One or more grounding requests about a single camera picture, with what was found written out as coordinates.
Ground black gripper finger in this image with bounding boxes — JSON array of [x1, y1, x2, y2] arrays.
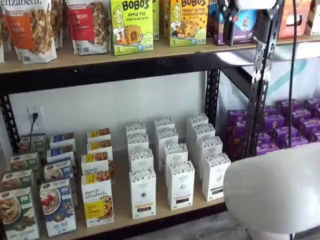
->
[[226, 0, 239, 46], [216, 0, 232, 47]]

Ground white box yellow strip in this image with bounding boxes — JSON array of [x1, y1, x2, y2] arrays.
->
[[128, 167, 157, 220], [126, 133, 150, 152], [128, 148, 155, 173], [125, 121, 147, 137]]

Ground blue Zbar box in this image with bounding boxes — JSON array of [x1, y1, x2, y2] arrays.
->
[[208, 0, 259, 47]]

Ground yellow Bobo's peanut butter box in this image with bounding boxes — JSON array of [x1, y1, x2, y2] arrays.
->
[[163, 0, 172, 38], [169, 0, 210, 48]]

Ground green Bobo's apple pie box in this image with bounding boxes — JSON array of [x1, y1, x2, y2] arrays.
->
[[110, 0, 155, 56], [151, 0, 161, 42]]

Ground orange cardboard food box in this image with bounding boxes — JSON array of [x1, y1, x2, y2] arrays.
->
[[277, 0, 313, 41]]

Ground white brown food box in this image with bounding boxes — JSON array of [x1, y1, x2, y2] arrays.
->
[[309, 0, 320, 36]]

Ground purple Annie's box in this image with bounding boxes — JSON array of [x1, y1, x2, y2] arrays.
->
[[263, 114, 286, 133], [278, 99, 303, 115], [273, 126, 299, 149], [290, 109, 313, 127], [307, 129, 320, 144], [303, 97, 320, 111], [255, 142, 280, 157], [256, 131, 273, 146], [299, 117, 320, 137], [226, 121, 252, 161], [226, 109, 249, 126], [262, 106, 279, 118], [284, 136, 310, 149]]

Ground white box black strip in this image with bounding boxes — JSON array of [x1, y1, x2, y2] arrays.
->
[[201, 152, 232, 202], [186, 113, 210, 137], [192, 123, 217, 151], [197, 135, 224, 173]]

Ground white box pink strip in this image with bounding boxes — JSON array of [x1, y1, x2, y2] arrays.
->
[[166, 160, 196, 211], [156, 127, 179, 161], [164, 142, 189, 171], [153, 116, 175, 132]]

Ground black metal shelf rack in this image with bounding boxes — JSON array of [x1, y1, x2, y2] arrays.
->
[[0, 0, 286, 240]]

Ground yellow purely elizabeth box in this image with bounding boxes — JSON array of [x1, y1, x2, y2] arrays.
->
[[86, 140, 114, 157], [81, 172, 115, 229], [86, 127, 112, 144], [81, 152, 112, 177]]

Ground blue oatmeal box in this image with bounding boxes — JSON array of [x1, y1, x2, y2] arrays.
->
[[49, 131, 76, 150], [43, 157, 75, 183], [46, 146, 76, 163]]

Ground green oatmeal box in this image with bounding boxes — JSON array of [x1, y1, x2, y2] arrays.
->
[[0, 169, 35, 193], [0, 186, 41, 240], [18, 133, 48, 154], [9, 152, 41, 173]]

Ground white box at left edge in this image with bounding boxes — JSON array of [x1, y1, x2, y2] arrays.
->
[[39, 178, 77, 238]]

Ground white plastic sheet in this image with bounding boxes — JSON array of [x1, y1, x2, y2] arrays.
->
[[218, 58, 320, 118]]

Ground red purely elizabeth granola bag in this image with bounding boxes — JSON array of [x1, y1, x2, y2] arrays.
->
[[66, 0, 113, 56]]

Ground orange purely elizabeth granola bag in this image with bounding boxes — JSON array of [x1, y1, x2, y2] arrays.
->
[[0, 0, 59, 64]]

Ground black cable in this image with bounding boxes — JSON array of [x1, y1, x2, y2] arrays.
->
[[288, 0, 299, 149]]

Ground white wall outlet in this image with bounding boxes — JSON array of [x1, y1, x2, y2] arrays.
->
[[26, 106, 44, 133]]

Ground black power plug cord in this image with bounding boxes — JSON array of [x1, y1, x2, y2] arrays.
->
[[29, 112, 39, 141]]

